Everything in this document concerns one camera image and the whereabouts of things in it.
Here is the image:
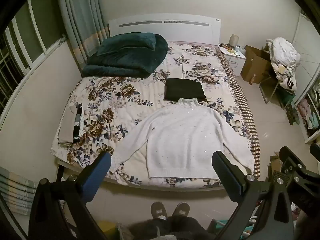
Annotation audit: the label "pale round jar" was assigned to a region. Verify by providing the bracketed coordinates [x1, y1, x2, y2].
[229, 34, 240, 48]

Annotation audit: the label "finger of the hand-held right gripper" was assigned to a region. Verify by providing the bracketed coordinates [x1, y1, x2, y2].
[279, 146, 308, 173]
[309, 142, 320, 161]

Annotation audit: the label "checkered bed skirt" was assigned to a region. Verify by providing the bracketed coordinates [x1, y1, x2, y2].
[217, 49, 261, 178]

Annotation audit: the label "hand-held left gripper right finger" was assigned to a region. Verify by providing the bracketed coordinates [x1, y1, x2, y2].
[211, 150, 295, 240]

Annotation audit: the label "black white striped garment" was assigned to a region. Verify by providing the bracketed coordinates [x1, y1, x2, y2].
[72, 103, 85, 144]

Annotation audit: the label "dark green quilt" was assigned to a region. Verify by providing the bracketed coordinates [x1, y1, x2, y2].
[81, 32, 168, 78]

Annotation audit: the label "striped folded blanket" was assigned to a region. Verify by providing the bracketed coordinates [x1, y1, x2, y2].
[0, 166, 39, 215]

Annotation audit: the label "beige folded cloth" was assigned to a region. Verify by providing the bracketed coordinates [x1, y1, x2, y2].
[58, 102, 78, 144]

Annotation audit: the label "floral bed sheet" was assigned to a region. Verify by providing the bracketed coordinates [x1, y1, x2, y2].
[50, 41, 253, 188]

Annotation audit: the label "dark folded garment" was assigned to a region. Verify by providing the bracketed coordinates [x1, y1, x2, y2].
[164, 78, 206, 101]

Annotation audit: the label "pile of clothes on chair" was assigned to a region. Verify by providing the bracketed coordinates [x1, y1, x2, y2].
[265, 37, 301, 92]

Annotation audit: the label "white bed headboard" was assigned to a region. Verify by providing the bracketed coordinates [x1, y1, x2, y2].
[108, 13, 222, 46]

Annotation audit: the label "white nightstand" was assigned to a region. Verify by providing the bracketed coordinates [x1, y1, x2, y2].
[218, 45, 247, 77]

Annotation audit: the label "metal folding chair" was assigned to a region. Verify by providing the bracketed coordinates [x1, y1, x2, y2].
[258, 76, 295, 109]

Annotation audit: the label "person's dark trouser legs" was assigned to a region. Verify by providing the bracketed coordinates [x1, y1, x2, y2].
[126, 215, 218, 240]

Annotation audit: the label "brown cardboard box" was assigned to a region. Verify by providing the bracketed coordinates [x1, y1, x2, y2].
[240, 45, 273, 83]

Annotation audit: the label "pale green curtain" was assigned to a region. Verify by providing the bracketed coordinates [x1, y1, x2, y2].
[54, 0, 110, 67]

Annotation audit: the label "white knit sweater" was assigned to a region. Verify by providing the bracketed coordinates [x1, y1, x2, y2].
[109, 98, 255, 180]

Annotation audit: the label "small open cardboard box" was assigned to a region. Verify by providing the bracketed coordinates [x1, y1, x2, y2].
[268, 151, 284, 180]

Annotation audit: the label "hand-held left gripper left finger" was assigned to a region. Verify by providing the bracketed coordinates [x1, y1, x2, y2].
[29, 151, 112, 240]

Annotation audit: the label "white open shelf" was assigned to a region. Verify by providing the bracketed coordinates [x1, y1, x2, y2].
[292, 12, 320, 144]

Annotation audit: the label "grey slipper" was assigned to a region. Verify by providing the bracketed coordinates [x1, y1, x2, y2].
[151, 201, 167, 221]
[172, 202, 190, 217]

